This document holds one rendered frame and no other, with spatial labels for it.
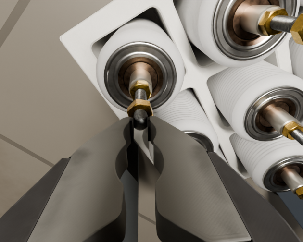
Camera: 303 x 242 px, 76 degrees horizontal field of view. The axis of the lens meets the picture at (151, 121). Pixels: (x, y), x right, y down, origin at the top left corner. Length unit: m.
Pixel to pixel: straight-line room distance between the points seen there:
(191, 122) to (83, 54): 0.17
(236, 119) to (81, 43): 0.22
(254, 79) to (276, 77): 0.02
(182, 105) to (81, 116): 0.32
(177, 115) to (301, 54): 0.19
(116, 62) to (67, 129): 0.40
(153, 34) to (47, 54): 0.34
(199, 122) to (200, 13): 0.12
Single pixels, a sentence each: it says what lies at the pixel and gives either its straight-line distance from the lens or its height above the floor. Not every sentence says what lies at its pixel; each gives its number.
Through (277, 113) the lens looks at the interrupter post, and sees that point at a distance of 0.26.
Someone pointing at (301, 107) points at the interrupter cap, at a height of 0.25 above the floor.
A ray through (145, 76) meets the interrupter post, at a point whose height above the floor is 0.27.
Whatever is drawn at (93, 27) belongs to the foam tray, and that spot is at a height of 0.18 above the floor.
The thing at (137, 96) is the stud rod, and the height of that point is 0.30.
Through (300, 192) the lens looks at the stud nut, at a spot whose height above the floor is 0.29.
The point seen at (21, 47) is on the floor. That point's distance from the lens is 0.52.
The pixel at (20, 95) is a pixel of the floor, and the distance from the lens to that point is 0.57.
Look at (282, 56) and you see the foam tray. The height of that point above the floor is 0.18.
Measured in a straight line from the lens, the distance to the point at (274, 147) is 0.34.
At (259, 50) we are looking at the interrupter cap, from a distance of 0.23.
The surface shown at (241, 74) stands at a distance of 0.28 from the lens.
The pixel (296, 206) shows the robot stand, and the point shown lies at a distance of 0.75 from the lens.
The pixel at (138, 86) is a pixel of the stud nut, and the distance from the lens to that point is 0.17.
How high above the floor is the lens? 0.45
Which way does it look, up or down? 58 degrees down
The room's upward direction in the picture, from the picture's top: 175 degrees clockwise
